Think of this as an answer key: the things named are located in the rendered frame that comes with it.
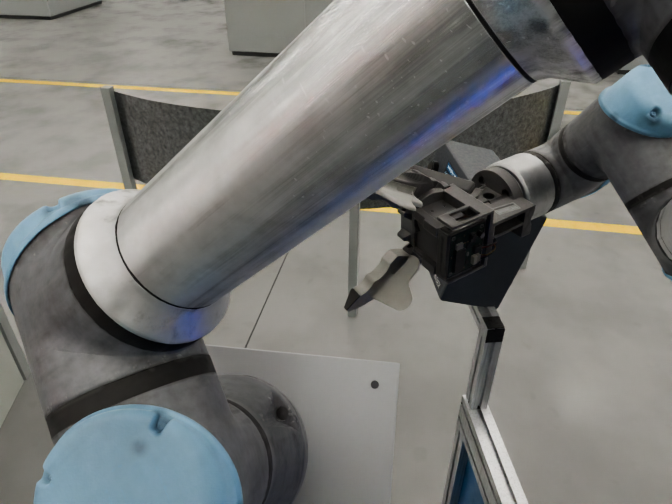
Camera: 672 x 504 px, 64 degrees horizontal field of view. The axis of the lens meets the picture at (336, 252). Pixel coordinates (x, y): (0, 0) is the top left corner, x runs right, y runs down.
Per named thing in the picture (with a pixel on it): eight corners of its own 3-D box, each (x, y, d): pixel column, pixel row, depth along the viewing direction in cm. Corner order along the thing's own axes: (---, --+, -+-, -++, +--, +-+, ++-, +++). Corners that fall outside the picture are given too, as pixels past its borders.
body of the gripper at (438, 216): (447, 227, 50) (541, 186, 54) (392, 188, 56) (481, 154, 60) (442, 289, 54) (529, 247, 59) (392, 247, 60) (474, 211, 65)
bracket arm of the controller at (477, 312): (502, 342, 89) (505, 328, 87) (484, 343, 89) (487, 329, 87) (462, 260, 108) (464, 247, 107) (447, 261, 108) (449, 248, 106)
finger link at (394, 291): (368, 335, 55) (429, 267, 54) (338, 302, 59) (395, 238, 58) (383, 344, 57) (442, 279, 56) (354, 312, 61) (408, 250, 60)
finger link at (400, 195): (382, 183, 45) (448, 208, 51) (345, 155, 49) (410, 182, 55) (364, 215, 46) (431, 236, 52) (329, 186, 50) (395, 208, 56)
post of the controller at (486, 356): (486, 408, 98) (505, 327, 87) (470, 410, 98) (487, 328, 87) (481, 396, 101) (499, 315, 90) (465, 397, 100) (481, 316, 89)
